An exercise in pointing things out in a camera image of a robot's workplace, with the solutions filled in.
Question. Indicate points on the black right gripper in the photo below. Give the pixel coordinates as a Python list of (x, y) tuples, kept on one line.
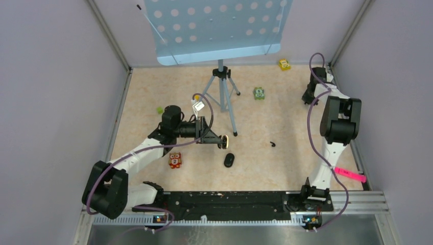
[(306, 99)]

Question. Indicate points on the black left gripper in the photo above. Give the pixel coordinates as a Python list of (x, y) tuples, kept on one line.
[(211, 137)]

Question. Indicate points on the earbuds case base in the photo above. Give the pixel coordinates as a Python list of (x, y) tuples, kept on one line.
[(224, 142)]

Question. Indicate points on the black earbuds charging case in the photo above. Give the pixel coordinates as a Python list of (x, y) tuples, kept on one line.
[(229, 160)]

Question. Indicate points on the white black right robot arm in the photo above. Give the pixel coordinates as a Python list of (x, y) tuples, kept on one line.
[(339, 125)]

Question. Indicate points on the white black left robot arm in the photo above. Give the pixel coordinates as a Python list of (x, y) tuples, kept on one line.
[(107, 191)]

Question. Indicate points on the yellow toy block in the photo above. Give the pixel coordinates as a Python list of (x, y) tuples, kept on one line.
[(284, 64)]

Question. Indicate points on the red owl number block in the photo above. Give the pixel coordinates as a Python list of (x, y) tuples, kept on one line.
[(175, 160)]

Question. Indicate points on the green monster toy block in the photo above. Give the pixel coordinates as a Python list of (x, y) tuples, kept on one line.
[(258, 93)]

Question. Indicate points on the small green cube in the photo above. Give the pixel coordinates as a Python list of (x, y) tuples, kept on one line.
[(159, 110)]

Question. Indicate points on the pink highlighter marker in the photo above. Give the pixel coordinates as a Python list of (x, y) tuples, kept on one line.
[(350, 174)]

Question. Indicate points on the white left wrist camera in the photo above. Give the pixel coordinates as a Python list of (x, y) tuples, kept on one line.
[(197, 106)]

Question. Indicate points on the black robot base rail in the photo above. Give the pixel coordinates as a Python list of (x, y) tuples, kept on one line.
[(237, 205)]

